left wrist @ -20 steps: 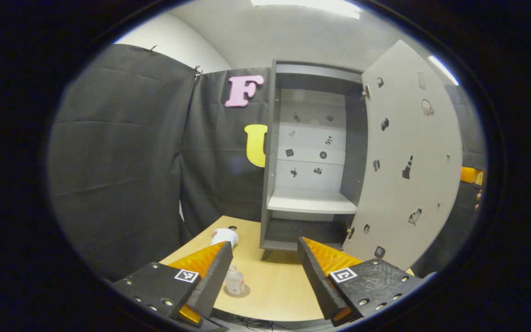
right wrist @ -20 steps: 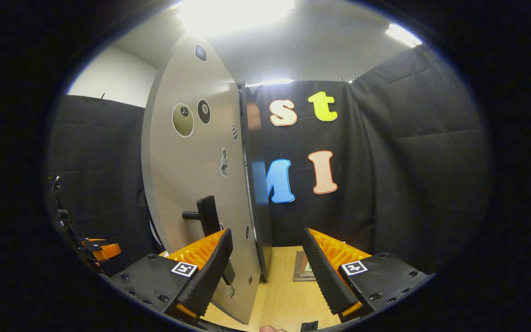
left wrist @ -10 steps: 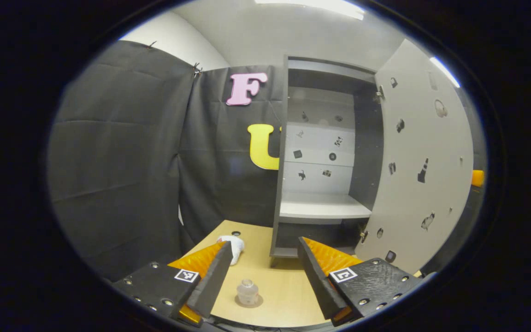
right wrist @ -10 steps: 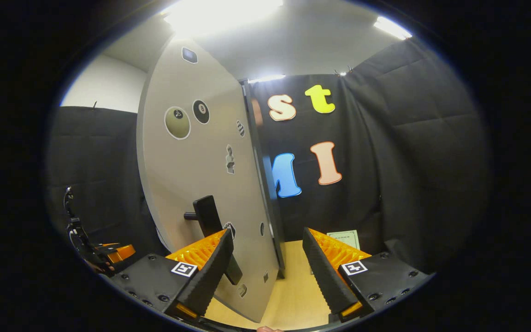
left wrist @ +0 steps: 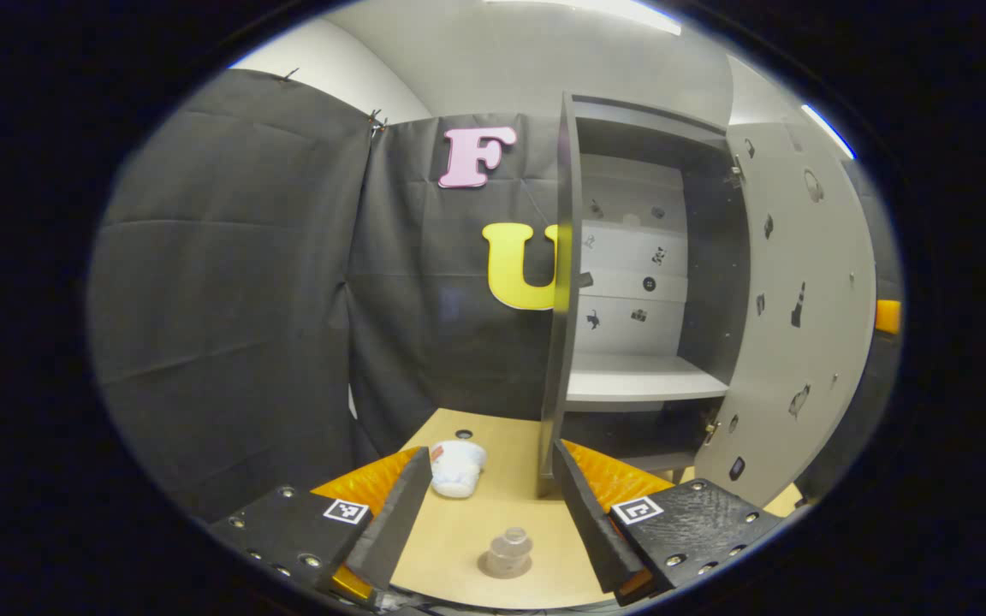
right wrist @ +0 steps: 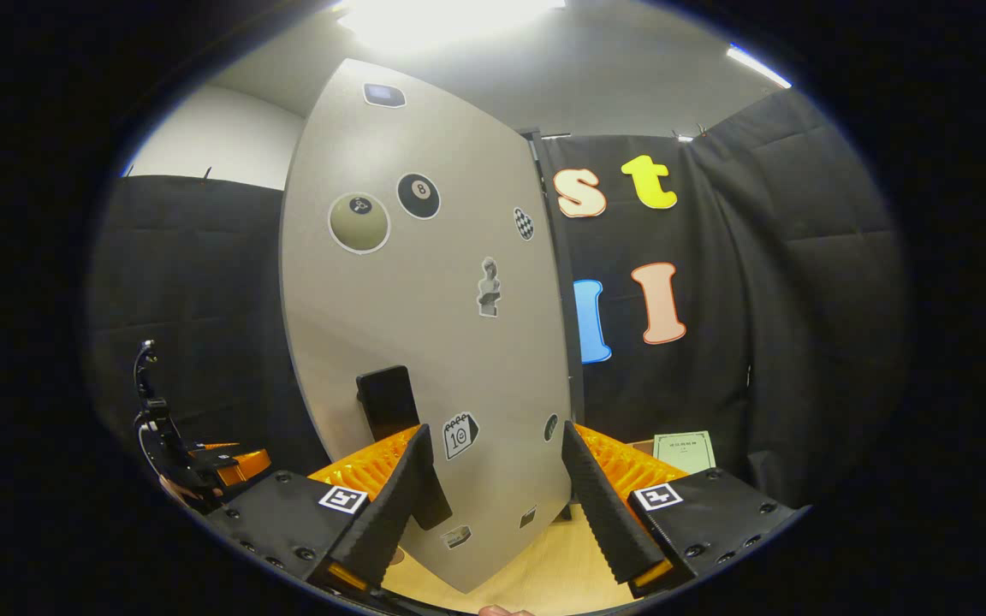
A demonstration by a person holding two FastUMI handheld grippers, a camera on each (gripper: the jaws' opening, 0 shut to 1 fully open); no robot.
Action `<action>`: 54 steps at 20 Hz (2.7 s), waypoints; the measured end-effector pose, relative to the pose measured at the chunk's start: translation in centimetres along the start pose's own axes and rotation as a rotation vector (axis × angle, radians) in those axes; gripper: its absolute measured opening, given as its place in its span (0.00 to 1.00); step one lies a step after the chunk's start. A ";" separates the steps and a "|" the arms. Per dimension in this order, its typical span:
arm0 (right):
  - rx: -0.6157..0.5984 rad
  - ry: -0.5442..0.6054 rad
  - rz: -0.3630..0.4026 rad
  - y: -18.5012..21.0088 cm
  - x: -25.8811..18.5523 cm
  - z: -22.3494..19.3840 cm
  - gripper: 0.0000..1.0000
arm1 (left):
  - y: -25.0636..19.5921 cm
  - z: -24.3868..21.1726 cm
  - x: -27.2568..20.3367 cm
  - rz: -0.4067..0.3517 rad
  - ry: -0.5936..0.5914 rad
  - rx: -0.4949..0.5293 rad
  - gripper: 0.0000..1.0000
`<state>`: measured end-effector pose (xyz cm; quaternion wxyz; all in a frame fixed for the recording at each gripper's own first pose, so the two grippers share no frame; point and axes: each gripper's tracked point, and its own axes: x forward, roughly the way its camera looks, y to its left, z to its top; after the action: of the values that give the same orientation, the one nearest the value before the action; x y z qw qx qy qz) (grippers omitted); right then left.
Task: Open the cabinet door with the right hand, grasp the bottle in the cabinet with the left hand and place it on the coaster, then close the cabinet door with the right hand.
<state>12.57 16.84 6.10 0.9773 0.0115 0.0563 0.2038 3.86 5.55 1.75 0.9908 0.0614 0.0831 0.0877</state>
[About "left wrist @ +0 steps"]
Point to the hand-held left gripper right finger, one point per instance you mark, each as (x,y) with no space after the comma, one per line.
(587,530)

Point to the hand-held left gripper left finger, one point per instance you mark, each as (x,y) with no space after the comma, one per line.
(399,522)

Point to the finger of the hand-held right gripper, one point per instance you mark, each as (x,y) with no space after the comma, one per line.
(887,316)

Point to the beige cabinet door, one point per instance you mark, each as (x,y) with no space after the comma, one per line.
(835,282)

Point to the clear plastic bottle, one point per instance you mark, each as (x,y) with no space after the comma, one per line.
(510,547)

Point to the round brown coaster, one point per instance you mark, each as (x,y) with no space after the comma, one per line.
(484,568)

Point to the dark grey cabinet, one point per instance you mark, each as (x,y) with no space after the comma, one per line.
(715,282)

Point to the metal cabinet hinge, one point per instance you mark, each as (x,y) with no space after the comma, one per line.
(710,431)
(736,175)

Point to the white cabinet shelf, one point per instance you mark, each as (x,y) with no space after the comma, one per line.
(630,376)

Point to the white soft pouch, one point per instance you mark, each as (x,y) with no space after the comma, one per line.
(457,470)

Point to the black backdrop cloth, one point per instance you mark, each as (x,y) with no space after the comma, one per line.
(228,299)

